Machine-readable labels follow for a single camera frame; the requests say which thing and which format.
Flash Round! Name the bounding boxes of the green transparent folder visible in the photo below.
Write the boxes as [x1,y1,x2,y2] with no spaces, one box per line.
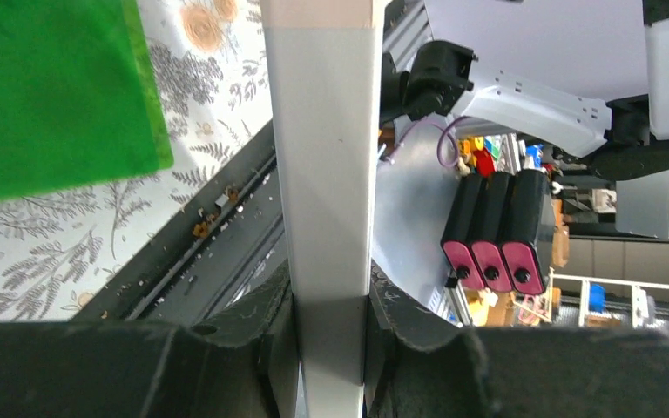
[0,1,173,200]

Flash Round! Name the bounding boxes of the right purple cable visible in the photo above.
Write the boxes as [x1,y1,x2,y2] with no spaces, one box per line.
[389,115,474,170]

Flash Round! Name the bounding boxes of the black battery packs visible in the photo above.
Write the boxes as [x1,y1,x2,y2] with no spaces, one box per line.
[440,169,556,295]

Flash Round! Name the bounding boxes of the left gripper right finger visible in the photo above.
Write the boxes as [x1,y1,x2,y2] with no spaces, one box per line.
[364,266,669,417]

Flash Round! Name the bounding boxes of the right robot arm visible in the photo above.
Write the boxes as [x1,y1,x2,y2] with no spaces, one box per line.
[380,1,669,181]

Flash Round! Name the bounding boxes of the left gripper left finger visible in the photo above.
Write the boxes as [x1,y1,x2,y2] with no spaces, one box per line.
[0,265,298,417]

